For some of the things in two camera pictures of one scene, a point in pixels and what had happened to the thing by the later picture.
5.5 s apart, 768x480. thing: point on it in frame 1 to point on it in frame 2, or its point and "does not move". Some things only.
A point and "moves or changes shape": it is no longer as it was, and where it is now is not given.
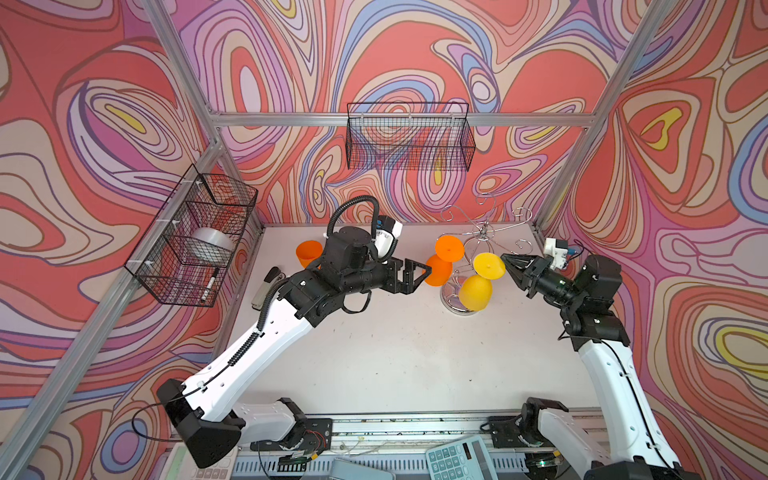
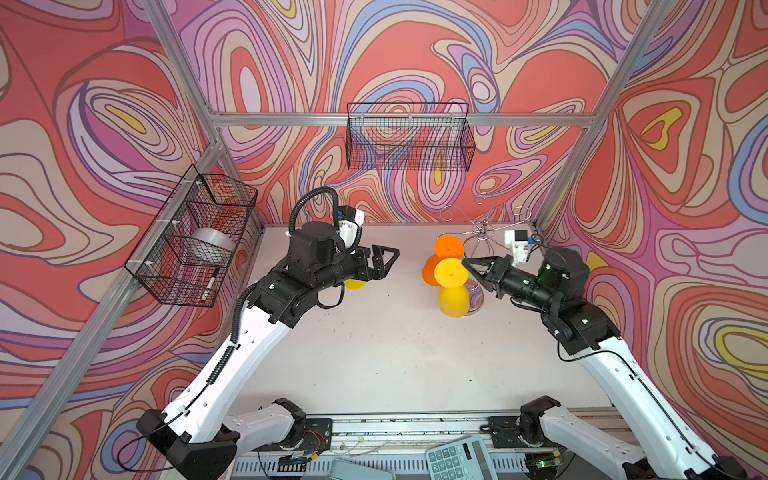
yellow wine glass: (476, 290) moves or changes shape
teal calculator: (467, 459) does not move
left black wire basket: (182, 258) does not move
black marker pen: (209, 284) does not move
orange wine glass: (449, 249) does not move
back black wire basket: (409, 136) does not move
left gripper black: (406, 286) to (377, 272)
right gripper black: (536, 265) to (495, 271)
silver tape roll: (210, 246) does not move
